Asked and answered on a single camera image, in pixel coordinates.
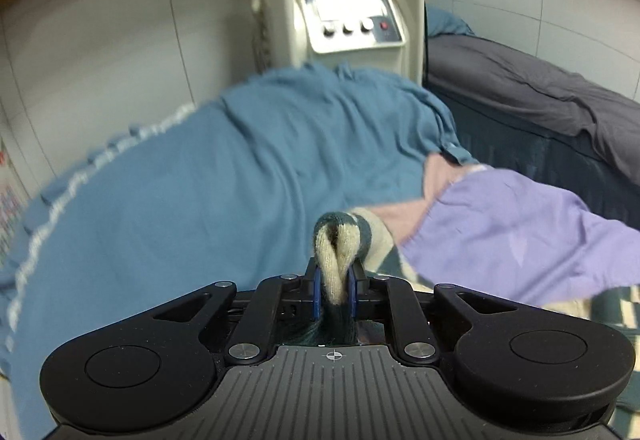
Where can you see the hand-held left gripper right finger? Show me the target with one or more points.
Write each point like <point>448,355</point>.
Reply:
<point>352,292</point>

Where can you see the green cream checkered knit cloth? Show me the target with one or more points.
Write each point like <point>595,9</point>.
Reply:
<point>334,247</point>

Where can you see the cream machine with screen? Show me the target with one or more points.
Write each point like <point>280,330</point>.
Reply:
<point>350,20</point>

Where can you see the large blue quilt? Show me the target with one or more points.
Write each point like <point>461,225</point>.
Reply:
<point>200,200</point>

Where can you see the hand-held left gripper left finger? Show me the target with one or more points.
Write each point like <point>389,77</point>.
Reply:
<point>316,292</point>

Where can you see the purple floral bed sheet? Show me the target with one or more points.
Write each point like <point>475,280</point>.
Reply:
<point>505,230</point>

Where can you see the small blue cloth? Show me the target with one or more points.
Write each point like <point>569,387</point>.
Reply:
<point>446,23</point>

